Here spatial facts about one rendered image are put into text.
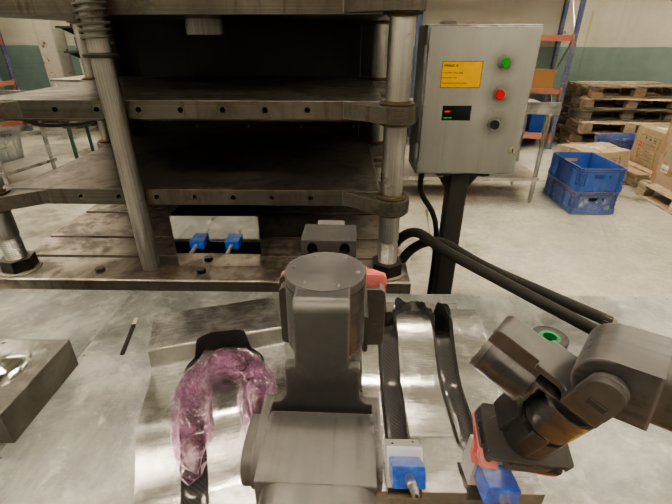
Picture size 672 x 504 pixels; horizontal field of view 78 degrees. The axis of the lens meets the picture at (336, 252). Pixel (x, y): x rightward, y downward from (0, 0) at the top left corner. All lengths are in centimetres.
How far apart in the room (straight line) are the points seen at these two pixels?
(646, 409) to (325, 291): 30
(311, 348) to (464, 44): 108
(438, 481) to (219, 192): 95
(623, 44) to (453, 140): 651
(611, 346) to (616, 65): 733
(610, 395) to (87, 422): 84
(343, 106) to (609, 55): 667
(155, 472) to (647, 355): 64
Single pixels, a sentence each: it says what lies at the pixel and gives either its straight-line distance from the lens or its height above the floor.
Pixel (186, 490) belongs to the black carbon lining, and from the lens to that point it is 73.
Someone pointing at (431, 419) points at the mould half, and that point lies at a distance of 75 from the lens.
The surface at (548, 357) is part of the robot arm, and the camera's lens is 48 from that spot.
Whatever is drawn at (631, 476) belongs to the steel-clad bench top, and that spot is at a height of 80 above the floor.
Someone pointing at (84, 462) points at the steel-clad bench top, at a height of 80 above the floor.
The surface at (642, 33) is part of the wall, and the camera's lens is 779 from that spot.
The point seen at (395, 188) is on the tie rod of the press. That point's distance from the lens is 116.
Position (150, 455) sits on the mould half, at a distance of 75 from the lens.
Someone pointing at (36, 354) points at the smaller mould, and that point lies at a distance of 106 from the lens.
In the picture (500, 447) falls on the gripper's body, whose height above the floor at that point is 102.
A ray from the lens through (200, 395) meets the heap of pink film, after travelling 75.
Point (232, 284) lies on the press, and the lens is 130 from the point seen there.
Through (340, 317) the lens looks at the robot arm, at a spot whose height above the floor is 129.
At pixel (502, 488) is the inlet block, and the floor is 94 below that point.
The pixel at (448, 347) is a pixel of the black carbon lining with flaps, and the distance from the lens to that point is 85.
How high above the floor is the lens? 144
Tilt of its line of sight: 28 degrees down
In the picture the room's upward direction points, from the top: straight up
